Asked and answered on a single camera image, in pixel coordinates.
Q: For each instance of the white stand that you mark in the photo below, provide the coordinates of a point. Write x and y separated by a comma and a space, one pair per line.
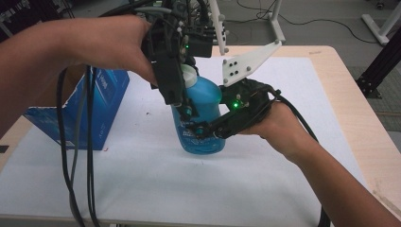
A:
275, 25
378, 30

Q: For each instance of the black metal frame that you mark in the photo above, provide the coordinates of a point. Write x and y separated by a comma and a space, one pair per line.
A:
381, 63

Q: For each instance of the dark equipment rack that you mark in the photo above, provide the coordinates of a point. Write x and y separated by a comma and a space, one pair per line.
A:
19, 15

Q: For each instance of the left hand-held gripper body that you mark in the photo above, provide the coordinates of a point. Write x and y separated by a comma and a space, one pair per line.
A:
167, 69

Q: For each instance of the person's left hand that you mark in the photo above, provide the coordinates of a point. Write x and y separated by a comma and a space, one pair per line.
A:
107, 41

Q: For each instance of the white bottle cap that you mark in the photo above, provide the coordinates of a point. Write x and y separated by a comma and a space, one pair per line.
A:
190, 77

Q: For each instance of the black tape strip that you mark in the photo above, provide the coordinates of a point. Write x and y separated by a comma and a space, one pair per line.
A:
3, 149

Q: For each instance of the blue cardboard box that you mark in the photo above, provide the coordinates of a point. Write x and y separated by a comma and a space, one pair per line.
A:
107, 101

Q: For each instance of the blue plastic bottle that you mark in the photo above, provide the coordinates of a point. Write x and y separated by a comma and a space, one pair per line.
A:
205, 94

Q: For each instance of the person's right hand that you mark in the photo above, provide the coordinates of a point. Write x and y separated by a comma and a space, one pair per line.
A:
283, 129

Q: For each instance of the white table mat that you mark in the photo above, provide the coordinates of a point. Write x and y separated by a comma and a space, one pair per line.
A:
157, 183

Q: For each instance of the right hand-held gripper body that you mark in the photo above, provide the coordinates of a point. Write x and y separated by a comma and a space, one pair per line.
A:
249, 101

